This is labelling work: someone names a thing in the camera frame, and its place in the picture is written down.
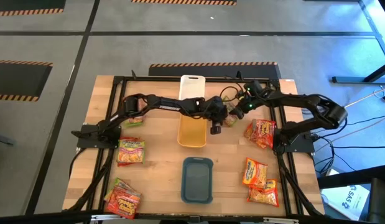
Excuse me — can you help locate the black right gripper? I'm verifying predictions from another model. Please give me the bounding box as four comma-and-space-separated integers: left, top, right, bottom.
234, 91, 261, 121

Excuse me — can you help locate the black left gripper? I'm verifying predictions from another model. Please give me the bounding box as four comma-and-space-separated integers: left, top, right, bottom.
206, 95, 228, 135

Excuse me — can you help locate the green Maruchan ramen pack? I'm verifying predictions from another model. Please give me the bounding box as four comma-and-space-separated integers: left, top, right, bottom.
222, 95, 240, 128
104, 177, 134, 203
122, 115, 146, 129

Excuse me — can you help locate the red ramen packet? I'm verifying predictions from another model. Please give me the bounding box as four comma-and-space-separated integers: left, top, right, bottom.
116, 139, 146, 165

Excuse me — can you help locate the yellow plastic tray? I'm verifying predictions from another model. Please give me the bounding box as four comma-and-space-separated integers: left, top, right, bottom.
177, 115, 208, 149

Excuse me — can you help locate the teal plastic tray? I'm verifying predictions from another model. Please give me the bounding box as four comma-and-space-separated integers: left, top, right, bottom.
180, 156, 215, 205

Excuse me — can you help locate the black hazard-striped floor mat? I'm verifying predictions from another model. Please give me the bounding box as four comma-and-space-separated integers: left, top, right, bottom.
0, 0, 67, 17
131, 0, 238, 6
148, 61, 282, 80
0, 59, 53, 102

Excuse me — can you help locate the black table leg beam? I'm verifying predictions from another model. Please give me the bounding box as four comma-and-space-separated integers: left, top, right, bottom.
317, 164, 385, 190

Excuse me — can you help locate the white printed paper bag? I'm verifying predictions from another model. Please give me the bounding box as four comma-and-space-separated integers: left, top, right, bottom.
321, 184, 371, 222

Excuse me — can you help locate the dark grey box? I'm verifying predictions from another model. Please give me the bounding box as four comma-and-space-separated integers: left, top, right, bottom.
368, 177, 385, 224

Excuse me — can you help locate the black rig crossbar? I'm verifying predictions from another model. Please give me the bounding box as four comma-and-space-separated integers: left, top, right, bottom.
0, 210, 385, 224

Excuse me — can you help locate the dark grey floor object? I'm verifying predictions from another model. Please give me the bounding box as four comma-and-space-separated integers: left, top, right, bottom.
0, 133, 16, 147

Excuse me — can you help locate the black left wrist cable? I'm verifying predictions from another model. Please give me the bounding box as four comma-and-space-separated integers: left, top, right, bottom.
219, 85, 244, 103

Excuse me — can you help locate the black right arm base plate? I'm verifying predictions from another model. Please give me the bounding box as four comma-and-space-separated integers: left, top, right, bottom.
274, 129, 316, 154

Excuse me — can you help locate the black metal table frame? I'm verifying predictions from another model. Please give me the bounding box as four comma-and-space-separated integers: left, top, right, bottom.
67, 70, 326, 218

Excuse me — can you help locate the coiled black floor cable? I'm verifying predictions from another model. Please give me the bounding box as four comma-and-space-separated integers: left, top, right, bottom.
313, 133, 358, 175

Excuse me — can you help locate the silver rail bracket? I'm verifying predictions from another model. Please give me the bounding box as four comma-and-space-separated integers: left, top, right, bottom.
91, 213, 127, 222
262, 217, 299, 224

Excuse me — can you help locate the black desk frame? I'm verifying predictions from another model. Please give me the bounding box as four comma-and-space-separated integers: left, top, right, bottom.
331, 0, 385, 85

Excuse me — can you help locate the tan floor cable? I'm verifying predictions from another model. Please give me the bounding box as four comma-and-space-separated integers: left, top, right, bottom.
344, 92, 385, 109

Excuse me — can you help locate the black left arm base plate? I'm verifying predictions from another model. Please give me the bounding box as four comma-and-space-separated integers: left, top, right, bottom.
70, 124, 122, 149

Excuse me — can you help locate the straight black floor cable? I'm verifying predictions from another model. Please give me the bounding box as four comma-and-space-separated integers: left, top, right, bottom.
332, 145, 385, 149

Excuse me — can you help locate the long black floor cable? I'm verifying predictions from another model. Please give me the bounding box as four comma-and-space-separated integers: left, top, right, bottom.
346, 113, 385, 127

